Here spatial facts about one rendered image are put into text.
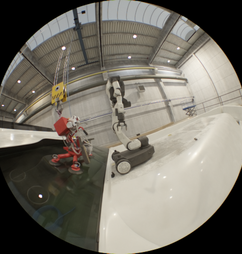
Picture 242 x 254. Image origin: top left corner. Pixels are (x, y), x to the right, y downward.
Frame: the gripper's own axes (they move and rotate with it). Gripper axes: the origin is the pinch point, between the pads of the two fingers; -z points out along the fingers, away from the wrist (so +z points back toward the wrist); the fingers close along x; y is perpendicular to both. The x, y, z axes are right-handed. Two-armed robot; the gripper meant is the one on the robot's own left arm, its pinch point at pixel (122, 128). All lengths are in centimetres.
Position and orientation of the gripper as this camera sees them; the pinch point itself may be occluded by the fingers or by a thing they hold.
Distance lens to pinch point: 101.6
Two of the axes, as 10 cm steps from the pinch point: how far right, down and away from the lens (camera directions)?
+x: -9.7, 0.7, -2.2
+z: -0.9, -9.9, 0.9
